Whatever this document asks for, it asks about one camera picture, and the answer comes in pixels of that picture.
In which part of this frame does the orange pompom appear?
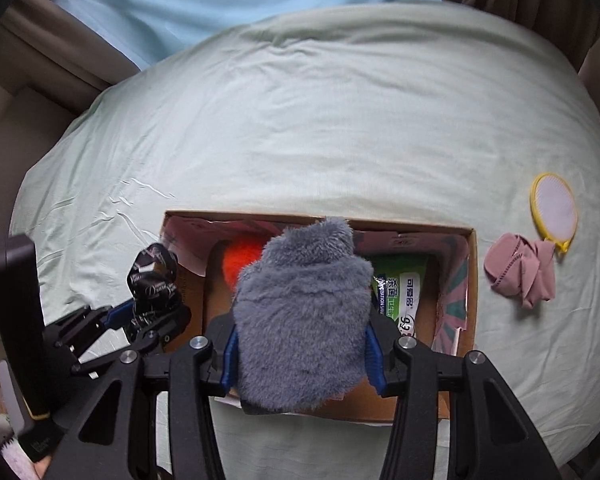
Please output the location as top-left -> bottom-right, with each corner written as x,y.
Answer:
222,240 -> 272,294

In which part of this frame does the green wet wipes packet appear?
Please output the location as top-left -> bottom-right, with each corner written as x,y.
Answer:
370,255 -> 439,344

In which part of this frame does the beige headboard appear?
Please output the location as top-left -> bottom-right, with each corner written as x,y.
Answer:
0,60 -> 83,361

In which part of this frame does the pink cloth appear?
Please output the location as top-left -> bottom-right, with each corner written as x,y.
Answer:
482,232 -> 557,311

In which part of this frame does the yellow round mirror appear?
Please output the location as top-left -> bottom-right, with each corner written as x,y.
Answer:
529,172 -> 580,255

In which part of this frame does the grey fluffy pouch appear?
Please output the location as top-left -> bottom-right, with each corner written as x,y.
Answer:
232,215 -> 376,415

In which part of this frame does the cardboard box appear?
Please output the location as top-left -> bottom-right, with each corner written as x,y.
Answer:
160,210 -> 479,424

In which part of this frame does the black printed ribbon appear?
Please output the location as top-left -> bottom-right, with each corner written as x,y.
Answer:
125,242 -> 182,332

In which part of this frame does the light blue hanging cloth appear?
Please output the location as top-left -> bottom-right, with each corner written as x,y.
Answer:
45,0 -> 447,72

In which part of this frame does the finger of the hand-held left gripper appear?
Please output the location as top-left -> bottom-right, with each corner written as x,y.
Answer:
45,301 -> 139,357
72,304 -> 194,379

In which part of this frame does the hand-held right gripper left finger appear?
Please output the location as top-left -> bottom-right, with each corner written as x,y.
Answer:
50,312 -> 241,480

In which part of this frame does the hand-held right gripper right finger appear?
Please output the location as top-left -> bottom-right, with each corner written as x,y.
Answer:
365,312 -> 563,480

